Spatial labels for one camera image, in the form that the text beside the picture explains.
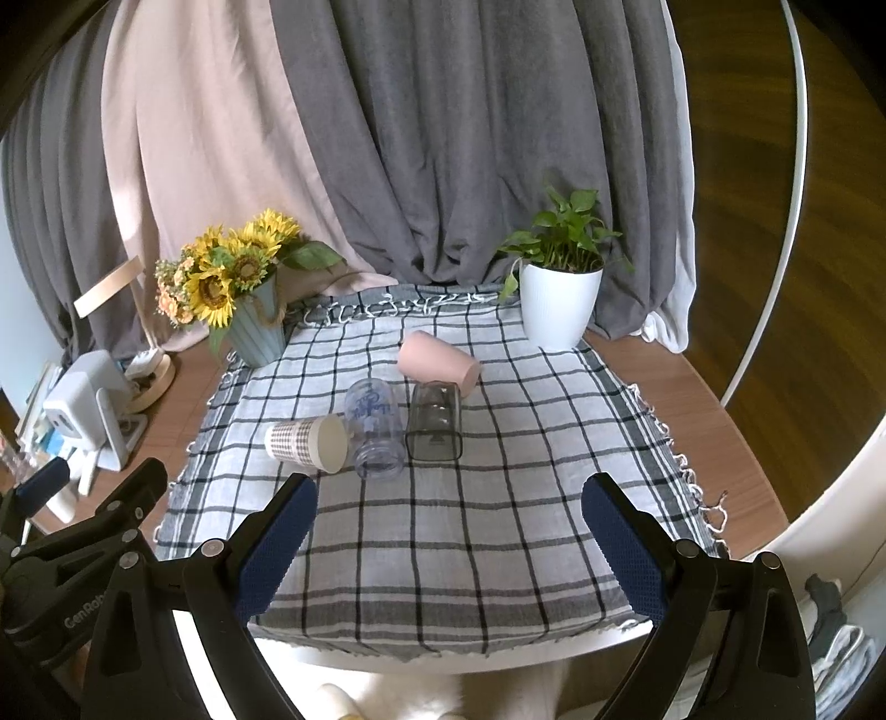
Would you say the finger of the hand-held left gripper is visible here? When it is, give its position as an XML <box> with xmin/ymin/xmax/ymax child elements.
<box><xmin>0</xmin><ymin>458</ymin><xmax>74</xmax><ymax>548</ymax></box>
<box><xmin>14</xmin><ymin>455</ymin><xmax>171</xmax><ymax>563</ymax></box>

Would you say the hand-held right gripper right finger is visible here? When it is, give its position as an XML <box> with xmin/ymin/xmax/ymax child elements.
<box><xmin>581</xmin><ymin>474</ymin><xmax>818</xmax><ymax>720</ymax></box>

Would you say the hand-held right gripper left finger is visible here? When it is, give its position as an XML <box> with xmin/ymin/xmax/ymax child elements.
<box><xmin>81</xmin><ymin>474</ymin><xmax>320</xmax><ymax>720</ymax></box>

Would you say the checkered paper cup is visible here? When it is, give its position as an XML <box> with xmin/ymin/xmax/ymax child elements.
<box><xmin>264</xmin><ymin>414</ymin><xmax>349</xmax><ymax>475</ymax></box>

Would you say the clear cup with blue print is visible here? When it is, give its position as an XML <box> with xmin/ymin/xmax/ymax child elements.
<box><xmin>344</xmin><ymin>378</ymin><xmax>406</xmax><ymax>481</ymax></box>

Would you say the smoky grey transparent cup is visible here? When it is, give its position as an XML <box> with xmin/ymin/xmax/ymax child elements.
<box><xmin>404</xmin><ymin>380</ymin><xmax>463</xmax><ymax>462</ymax></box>

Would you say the pink cup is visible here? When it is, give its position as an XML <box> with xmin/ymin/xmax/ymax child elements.
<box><xmin>397</xmin><ymin>331</ymin><xmax>483</xmax><ymax>399</ymax></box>

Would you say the stack of books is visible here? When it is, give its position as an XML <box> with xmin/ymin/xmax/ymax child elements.
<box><xmin>14</xmin><ymin>360</ymin><xmax>66</xmax><ymax>459</ymax></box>

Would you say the white desktop device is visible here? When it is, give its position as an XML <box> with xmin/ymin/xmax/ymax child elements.
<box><xmin>43</xmin><ymin>349</ymin><xmax>148</xmax><ymax>473</ymax></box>

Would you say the wooden desk lamp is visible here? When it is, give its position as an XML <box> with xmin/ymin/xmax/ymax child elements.
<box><xmin>73</xmin><ymin>255</ymin><xmax>179</xmax><ymax>411</ymax></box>

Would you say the checkered grey white tablecloth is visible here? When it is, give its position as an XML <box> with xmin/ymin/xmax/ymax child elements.
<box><xmin>153</xmin><ymin>282</ymin><xmax>731</xmax><ymax>659</ymax></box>

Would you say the dark grey garment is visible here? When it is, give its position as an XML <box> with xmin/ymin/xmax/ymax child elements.
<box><xmin>804</xmin><ymin>576</ymin><xmax>844</xmax><ymax>648</ymax></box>

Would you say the blue ribbed vase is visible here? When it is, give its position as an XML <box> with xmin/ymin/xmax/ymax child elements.
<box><xmin>225</xmin><ymin>270</ymin><xmax>289</xmax><ymax>368</ymax></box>

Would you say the sunflower bouquet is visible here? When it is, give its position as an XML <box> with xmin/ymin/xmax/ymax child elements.
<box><xmin>153</xmin><ymin>208</ymin><xmax>347</xmax><ymax>356</ymax></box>

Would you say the white ribbed plant pot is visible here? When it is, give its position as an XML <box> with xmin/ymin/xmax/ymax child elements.
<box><xmin>518</xmin><ymin>261</ymin><xmax>605</xmax><ymax>349</ymax></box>

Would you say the light folded cloth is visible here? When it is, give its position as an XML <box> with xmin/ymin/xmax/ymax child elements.
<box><xmin>813</xmin><ymin>623</ymin><xmax>883</xmax><ymax>720</ymax></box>

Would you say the green pothos plant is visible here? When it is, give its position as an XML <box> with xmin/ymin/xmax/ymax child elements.
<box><xmin>497</xmin><ymin>186</ymin><xmax>635</xmax><ymax>303</ymax></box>

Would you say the pink curtain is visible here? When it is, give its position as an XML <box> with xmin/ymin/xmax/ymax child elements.
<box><xmin>100</xmin><ymin>0</ymin><xmax>401</xmax><ymax>309</ymax></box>

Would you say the grey curtain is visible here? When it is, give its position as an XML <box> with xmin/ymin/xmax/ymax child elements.
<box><xmin>0</xmin><ymin>0</ymin><xmax>693</xmax><ymax>364</ymax></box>

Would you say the white hoop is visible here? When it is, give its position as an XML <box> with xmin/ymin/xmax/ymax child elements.
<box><xmin>720</xmin><ymin>0</ymin><xmax>811</xmax><ymax>409</ymax></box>

